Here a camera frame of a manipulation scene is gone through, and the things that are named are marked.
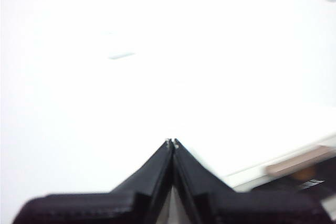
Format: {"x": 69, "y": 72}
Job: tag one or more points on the white Toshiba toaster oven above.
{"x": 252, "y": 171}

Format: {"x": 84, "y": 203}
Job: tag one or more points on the brown potato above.
{"x": 305, "y": 173}

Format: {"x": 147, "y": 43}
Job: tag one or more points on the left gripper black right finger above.
{"x": 236, "y": 208}

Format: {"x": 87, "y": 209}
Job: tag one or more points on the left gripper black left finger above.
{"x": 105, "y": 208}

